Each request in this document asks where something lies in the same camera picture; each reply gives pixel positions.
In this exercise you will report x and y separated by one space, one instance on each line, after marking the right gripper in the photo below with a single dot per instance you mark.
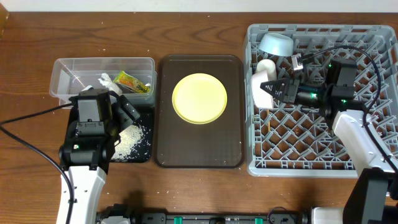
294 85

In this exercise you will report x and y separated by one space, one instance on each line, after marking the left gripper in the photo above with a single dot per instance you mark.
127 119

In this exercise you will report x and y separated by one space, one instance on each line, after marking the pink bowl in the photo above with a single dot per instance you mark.
262 99

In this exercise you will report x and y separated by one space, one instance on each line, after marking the white rice pile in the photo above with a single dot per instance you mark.
134 146

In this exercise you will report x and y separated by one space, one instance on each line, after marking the wooden chopstick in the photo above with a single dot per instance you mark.
269 117

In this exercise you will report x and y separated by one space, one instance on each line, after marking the white paper cup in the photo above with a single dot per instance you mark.
267 65

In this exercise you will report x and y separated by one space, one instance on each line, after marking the green orange snack wrapper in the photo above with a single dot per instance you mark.
131 83

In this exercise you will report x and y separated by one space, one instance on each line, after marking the white tissue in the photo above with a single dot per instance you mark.
108 83

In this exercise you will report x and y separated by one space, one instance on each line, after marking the light blue bowl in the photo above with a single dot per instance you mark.
277 44

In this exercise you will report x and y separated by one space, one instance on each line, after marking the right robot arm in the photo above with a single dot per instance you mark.
351 123

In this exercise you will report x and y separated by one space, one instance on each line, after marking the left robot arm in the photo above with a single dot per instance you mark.
81 188

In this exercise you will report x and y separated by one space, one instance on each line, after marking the clear plastic waste bin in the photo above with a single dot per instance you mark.
72 75

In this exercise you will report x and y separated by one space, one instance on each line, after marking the grey dishwasher rack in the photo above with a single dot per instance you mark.
300 143

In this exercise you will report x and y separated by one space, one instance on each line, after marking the black plastic tray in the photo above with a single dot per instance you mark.
146 124

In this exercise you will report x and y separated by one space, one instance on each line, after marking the yellow plate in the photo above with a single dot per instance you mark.
199 98

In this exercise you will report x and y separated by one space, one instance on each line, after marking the dark brown serving tray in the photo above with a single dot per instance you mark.
218 144

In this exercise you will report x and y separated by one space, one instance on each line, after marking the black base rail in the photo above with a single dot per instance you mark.
120 213

